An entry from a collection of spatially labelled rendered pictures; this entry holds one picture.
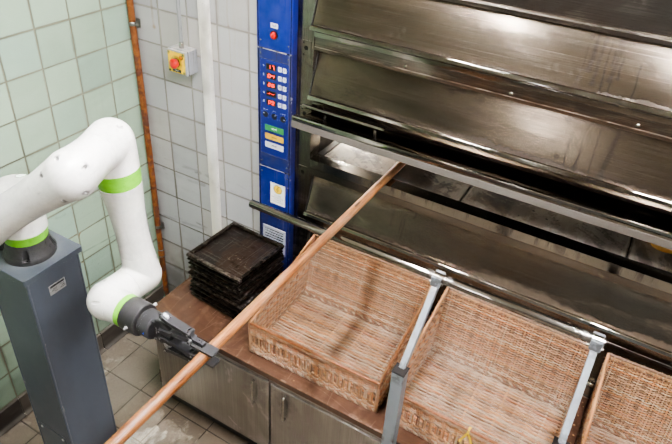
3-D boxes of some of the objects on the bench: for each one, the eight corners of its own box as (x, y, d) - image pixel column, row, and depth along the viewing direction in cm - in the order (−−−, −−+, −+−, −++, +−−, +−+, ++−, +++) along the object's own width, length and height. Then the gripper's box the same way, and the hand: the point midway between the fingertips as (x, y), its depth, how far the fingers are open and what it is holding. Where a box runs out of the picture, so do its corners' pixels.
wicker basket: (436, 334, 251) (446, 282, 236) (576, 397, 228) (598, 344, 213) (381, 419, 215) (389, 365, 200) (541, 504, 192) (564, 449, 177)
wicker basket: (311, 281, 274) (313, 231, 259) (429, 330, 252) (438, 279, 237) (245, 351, 238) (244, 297, 223) (376, 416, 216) (384, 362, 201)
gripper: (153, 290, 162) (224, 326, 153) (159, 333, 171) (226, 370, 162) (131, 307, 157) (204, 345, 147) (139, 350, 166) (208, 390, 156)
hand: (205, 353), depth 156 cm, fingers closed on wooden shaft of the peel, 3 cm apart
